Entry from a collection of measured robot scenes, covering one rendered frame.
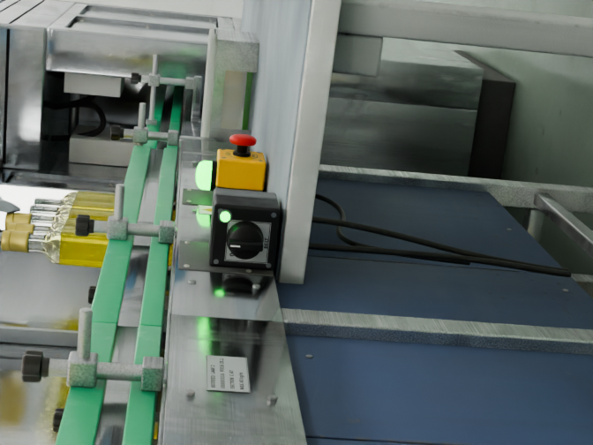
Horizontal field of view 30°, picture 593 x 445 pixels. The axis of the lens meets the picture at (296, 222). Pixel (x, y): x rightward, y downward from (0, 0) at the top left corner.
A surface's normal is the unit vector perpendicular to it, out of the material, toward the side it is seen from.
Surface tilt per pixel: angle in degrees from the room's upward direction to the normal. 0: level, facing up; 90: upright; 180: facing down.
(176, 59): 90
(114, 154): 90
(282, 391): 90
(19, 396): 90
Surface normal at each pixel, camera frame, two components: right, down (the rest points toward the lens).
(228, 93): 0.08, 0.28
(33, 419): 0.10, -0.96
